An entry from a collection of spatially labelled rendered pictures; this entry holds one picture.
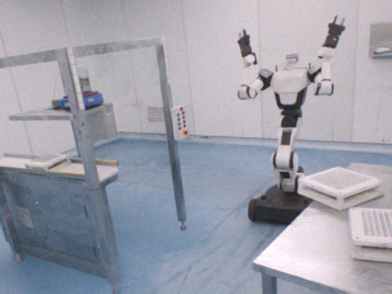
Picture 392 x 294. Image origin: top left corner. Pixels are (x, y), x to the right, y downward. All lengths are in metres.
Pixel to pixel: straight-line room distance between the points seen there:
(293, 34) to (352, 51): 0.74
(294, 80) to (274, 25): 2.28
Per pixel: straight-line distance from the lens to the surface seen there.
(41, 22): 6.41
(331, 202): 1.70
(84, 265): 2.99
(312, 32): 5.23
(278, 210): 3.26
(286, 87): 3.20
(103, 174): 2.50
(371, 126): 5.24
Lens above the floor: 1.59
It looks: 20 degrees down
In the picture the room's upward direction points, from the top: 8 degrees counter-clockwise
